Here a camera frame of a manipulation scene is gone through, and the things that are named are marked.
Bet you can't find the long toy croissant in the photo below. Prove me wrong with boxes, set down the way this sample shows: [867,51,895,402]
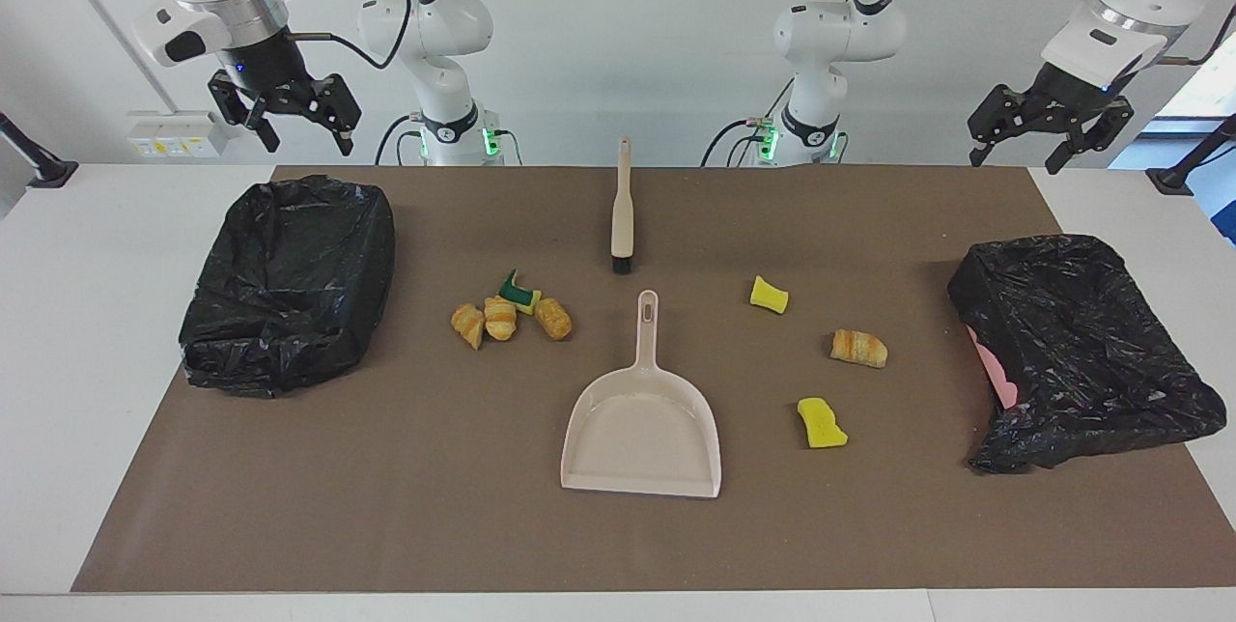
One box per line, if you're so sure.
[830,328,888,370]

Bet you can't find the brown toy bread roll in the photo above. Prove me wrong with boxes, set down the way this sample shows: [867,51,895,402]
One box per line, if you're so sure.
[534,297,574,342]

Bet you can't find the black trash bag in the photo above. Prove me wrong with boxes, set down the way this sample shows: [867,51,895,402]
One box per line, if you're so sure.
[946,234,1227,475]
[178,174,397,399]

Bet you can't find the wavy yellow sponge piece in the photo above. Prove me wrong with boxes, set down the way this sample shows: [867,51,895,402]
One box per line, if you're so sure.
[798,397,849,450]

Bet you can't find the black right base cable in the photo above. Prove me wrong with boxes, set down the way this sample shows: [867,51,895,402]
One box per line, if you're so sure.
[375,115,426,166]

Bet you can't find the beige hand brush black bristles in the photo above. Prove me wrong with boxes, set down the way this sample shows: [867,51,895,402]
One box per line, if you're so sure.
[608,137,636,276]

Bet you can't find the black left base cable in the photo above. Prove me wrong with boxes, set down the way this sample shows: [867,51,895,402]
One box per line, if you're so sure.
[702,79,795,167]

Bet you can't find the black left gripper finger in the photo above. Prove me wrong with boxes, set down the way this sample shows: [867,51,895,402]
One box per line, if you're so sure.
[1046,100,1137,176]
[969,85,1028,168]

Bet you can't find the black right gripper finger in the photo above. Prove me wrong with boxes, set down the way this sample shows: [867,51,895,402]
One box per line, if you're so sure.
[305,73,364,157]
[209,71,282,156]

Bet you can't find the blocky yellow sponge piece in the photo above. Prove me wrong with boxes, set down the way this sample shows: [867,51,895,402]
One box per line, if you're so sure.
[750,275,790,315]

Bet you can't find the bright window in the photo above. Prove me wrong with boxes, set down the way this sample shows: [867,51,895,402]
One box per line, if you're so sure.
[1109,4,1236,246]

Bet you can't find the black base cable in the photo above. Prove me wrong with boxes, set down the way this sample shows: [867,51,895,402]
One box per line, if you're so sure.
[375,115,426,166]
[702,79,795,167]

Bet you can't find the white wall cable duct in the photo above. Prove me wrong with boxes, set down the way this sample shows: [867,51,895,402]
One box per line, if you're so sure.
[37,0,180,113]

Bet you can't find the black clamp stand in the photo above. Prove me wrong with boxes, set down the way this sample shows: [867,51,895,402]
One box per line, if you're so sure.
[1146,115,1236,196]
[0,112,80,190]

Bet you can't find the brown table mat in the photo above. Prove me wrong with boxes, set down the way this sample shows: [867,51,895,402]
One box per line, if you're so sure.
[70,165,1236,594]

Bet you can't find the green and yellow sponge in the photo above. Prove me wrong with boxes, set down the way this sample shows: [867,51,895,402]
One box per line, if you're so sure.
[498,269,544,316]

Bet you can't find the beige plastic dustpan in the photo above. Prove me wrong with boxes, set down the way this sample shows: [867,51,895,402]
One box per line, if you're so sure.
[560,290,723,499]

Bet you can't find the white wall socket box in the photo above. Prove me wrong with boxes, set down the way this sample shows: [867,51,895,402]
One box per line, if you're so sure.
[126,110,230,159]

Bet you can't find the small toy croissant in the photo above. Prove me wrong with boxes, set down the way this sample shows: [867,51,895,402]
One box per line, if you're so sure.
[450,303,486,351]
[483,296,520,342]

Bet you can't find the pink plastic bin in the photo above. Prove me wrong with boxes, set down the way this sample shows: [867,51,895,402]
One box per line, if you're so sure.
[969,327,1020,410]

